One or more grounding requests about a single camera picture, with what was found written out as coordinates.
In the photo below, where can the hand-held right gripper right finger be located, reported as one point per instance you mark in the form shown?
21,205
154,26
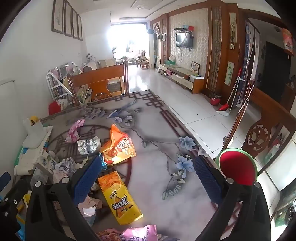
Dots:
207,179

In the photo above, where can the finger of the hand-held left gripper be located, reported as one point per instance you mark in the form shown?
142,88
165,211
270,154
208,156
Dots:
4,180
18,192

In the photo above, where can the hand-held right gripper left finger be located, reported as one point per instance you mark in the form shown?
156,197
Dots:
87,179

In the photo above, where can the yellow juice carton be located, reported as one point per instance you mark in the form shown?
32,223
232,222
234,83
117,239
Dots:
120,199

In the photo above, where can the pink foil wrapper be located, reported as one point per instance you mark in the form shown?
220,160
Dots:
74,132

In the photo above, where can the blue snack wrapper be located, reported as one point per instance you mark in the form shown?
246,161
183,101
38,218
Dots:
103,163

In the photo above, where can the crumpled clear plastic bag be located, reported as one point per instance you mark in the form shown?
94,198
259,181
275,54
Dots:
64,168

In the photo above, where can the crumpled printed paper cup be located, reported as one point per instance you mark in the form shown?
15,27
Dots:
89,146

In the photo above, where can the red round green-rimmed stool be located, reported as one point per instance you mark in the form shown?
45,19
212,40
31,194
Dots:
238,166

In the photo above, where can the orange snack bag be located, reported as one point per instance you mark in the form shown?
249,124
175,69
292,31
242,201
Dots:
120,148

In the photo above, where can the white foam stand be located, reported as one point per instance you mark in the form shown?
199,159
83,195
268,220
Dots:
35,134

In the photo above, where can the red broom with dustpan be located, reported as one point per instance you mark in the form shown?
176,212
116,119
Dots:
223,109

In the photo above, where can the pink snack packet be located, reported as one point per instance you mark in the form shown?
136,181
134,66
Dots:
138,234

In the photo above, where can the red bucket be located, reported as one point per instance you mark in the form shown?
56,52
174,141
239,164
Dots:
215,101

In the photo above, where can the carved wooden dining chair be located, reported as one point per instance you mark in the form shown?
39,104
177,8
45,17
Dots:
263,125

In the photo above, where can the red bag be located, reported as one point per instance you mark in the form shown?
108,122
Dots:
53,108

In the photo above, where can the white printed paper bag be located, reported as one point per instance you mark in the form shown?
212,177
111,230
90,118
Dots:
62,103

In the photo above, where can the wooden television cabinet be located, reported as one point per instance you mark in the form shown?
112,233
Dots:
182,78

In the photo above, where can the framed star picture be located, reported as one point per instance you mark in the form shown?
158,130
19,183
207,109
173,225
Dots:
195,68

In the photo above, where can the bamboo painted wall panel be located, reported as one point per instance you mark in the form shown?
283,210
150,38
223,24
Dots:
229,73

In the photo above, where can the hanging wall calendar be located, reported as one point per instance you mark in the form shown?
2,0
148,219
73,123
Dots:
252,51

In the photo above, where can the wall-mounted television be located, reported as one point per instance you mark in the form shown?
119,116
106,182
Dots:
183,39

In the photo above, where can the wall shelf with containers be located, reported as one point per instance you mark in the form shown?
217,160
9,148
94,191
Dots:
185,29

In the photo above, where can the framed wall picture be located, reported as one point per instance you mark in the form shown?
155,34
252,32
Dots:
68,18
79,27
75,23
57,16

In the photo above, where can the tall painted wall panel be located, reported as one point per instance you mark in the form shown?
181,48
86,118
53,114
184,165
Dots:
232,27

